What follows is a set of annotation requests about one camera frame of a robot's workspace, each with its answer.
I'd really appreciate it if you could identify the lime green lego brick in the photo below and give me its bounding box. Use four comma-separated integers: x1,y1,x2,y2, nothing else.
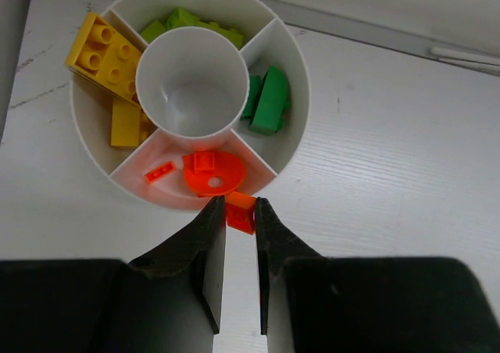
140,7,245,49

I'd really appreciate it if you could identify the dark green lego brick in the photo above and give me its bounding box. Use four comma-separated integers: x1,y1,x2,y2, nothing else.
241,66,291,135

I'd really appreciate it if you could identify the tiny orange lego stud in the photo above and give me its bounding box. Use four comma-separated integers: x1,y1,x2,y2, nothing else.
225,191,257,235

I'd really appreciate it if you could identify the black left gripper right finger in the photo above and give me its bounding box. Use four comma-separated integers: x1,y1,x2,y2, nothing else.
255,198,499,352

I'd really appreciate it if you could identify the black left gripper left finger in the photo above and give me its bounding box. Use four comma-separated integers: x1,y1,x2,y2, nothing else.
1,197,226,352

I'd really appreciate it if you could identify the orange small lego plate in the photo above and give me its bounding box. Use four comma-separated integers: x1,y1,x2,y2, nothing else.
145,161,177,184

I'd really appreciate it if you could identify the yellow small lego brick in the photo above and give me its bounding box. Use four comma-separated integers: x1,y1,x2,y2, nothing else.
110,98,155,148

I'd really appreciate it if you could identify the white divided round container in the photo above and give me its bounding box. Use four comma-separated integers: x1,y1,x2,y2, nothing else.
66,0,310,210

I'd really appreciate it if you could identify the orange round lego piece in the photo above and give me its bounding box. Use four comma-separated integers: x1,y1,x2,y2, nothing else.
182,151,246,197

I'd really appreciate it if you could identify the yellow lego block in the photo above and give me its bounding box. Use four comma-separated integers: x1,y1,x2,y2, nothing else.
65,12,142,106

